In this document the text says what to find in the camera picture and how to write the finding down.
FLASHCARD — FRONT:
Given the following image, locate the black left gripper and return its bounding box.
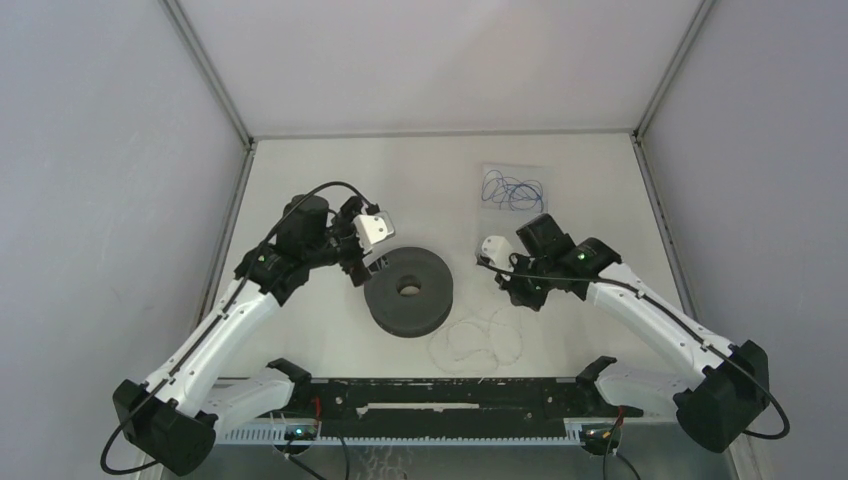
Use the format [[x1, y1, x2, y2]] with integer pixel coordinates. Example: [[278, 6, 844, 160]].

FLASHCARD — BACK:
[[305, 198, 388, 286]]

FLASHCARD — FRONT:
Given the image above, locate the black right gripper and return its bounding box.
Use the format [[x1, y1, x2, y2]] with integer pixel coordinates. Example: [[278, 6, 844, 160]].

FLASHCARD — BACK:
[[495, 251, 555, 312]]

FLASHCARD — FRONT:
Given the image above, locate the white beaded cable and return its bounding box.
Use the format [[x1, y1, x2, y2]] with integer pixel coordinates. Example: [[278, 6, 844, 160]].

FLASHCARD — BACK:
[[427, 264, 525, 375]]

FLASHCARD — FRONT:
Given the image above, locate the dark grey perforated spool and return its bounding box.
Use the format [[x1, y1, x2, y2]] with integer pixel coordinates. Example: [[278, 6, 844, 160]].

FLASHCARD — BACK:
[[364, 247, 454, 338]]

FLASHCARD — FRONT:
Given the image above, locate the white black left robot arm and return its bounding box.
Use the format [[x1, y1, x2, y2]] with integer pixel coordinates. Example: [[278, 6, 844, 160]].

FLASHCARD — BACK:
[[107, 193, 395, 476]]

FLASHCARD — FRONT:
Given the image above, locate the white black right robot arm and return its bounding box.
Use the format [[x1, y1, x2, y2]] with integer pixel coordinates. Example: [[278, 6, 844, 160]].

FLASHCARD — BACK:
[[477, 214, 774, 453]]

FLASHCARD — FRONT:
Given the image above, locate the clear plastic two-compartment tray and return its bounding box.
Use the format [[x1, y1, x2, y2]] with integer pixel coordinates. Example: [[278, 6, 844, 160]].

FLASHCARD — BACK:
[[479, 163, 549, 214]]

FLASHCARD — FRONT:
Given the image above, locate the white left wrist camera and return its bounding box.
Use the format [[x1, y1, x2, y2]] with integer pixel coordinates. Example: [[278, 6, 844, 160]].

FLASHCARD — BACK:
[[353, 211, 396, 254]]

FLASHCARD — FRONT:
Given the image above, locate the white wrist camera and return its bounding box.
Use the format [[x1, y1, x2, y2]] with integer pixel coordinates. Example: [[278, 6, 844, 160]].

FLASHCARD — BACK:
[[353, 211, 396, 254], [479, 235, 515, 271]]

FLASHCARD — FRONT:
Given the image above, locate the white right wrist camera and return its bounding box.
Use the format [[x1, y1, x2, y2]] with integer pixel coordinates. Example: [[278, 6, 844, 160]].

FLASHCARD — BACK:
[[479, 235, 515, 271]]

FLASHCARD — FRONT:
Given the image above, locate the blue cable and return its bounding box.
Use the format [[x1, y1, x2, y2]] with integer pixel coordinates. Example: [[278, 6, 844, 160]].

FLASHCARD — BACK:
[[481, 169, 546, 214]]

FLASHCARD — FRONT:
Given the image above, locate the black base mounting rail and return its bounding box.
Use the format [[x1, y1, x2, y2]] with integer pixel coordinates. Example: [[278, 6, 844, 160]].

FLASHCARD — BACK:
[[265, 368, 645, 436]]

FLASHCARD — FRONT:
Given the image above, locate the white slotted cable duct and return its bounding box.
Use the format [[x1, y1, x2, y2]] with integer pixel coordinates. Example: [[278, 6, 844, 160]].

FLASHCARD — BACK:
[[216, 421, 611, 446]]

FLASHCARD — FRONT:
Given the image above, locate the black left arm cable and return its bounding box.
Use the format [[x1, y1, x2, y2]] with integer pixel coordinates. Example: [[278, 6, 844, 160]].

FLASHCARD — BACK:
[[99, 181, 382, 477]]

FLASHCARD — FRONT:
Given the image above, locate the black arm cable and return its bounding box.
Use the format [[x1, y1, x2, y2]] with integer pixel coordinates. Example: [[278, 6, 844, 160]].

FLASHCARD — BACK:
[[99, 181, 382, 477], [476, 258, 792, 441]]

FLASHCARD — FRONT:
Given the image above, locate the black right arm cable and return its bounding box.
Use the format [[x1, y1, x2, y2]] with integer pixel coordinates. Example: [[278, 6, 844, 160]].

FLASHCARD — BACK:
[[476, 258, 792, 441]]

